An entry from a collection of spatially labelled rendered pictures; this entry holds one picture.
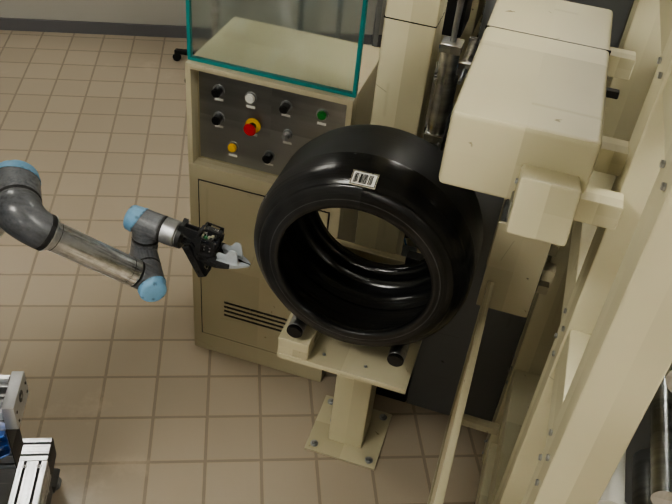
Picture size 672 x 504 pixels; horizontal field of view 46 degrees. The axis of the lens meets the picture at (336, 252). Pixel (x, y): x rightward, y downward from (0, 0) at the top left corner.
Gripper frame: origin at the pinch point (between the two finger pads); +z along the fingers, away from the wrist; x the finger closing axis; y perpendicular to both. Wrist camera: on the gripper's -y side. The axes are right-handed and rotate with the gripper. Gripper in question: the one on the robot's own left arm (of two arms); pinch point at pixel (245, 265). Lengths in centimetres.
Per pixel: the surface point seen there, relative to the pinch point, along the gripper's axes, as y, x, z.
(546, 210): 79, -45, 60
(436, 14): 73, 27, 28
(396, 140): 49, 7, 29
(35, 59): -128, 240, -225
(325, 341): -15.7, -1.1, 27.2
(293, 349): -13.5, -10.2, 20.3
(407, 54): 61, 27, 24
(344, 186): 44, -11, 22
